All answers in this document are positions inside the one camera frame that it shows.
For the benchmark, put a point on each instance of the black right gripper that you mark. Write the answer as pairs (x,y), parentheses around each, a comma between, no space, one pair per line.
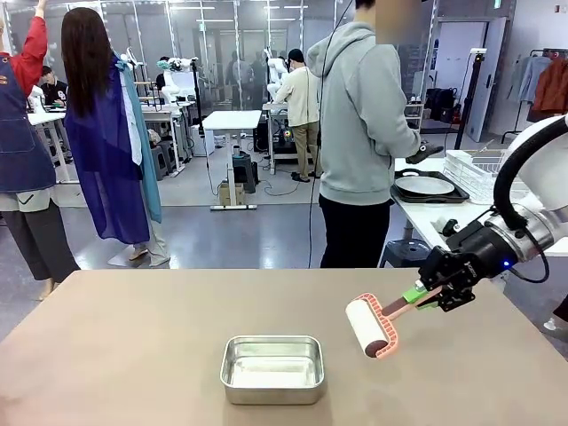
(481,257)

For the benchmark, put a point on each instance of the pink lint roller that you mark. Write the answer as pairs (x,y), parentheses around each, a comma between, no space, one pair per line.
(364,324)

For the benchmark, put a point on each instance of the dark brown serving tray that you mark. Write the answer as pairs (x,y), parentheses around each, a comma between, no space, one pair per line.
(461,195)

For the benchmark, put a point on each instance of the person's right forearm gray sleeve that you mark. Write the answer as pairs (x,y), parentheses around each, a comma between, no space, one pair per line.
(399,142)

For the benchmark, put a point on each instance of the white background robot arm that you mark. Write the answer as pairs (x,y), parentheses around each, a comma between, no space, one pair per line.
(274,68)

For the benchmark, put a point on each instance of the gray metal stool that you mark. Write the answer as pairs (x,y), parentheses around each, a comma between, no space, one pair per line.
(406,253)

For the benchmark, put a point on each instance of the white side table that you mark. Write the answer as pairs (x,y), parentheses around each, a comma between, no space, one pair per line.
(426,217)

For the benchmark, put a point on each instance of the leg dark trousers white shoe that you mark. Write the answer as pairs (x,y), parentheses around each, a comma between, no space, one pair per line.
(562,310)

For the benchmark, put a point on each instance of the white shoe rack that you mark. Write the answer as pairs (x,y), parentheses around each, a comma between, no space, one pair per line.
(415,120)

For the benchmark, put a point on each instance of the person in gray hoodie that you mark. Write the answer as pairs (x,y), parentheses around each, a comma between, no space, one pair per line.
(359,133)

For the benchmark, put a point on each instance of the black bags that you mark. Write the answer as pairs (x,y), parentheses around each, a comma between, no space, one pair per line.
(439,106)

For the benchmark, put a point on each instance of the steel rectangular container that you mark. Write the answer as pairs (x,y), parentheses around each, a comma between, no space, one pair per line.
(270,368)

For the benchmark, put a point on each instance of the gray hanging shirt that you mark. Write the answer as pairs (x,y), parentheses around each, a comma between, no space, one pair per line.
(528,77)

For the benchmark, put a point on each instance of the gray open door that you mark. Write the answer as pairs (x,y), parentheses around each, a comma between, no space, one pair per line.
(492,66)

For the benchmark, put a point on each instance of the orange hanging jacket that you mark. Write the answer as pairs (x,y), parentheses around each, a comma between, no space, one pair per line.
(552,84)

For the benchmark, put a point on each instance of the dark stacked stools green top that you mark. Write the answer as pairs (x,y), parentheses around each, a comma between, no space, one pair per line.
(243,171)

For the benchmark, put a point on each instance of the person in cream shirt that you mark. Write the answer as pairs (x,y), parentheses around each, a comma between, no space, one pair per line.
(302,102)

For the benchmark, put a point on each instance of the cardboard box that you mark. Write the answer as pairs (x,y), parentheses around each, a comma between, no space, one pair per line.
(231,194)

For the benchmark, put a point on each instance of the black tripod white head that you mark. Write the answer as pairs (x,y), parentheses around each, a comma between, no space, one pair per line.
(478,50)

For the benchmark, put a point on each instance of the white robot workbench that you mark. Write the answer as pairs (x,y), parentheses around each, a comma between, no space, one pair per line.
(275,108)

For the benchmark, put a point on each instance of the black clothes rack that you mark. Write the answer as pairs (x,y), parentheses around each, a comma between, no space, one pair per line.
(539,52)

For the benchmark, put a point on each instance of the white standing desk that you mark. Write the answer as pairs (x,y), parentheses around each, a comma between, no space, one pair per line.
(233,117)

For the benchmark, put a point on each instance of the gray stacked stools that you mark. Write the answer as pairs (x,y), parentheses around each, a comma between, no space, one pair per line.
(162,155)

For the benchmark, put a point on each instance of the white background desk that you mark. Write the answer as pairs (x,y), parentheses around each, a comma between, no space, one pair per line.
(164,115)

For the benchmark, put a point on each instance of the long-haired mannequin blue dress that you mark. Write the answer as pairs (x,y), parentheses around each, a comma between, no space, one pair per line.
(106,146)

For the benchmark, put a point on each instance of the white table mint cloth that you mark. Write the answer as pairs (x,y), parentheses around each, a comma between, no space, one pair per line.
(44,117)

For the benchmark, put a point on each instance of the seated person black cap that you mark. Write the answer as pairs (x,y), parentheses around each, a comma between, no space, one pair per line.
(54,86)

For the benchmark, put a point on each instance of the mannequin denim apron red sleeves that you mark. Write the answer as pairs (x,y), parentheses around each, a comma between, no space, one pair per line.
(18,146)

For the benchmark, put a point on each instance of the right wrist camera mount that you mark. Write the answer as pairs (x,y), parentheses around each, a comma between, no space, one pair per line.
(446,224)

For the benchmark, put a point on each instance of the black background camera tripod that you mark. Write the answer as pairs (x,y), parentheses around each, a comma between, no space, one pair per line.
(197,89)

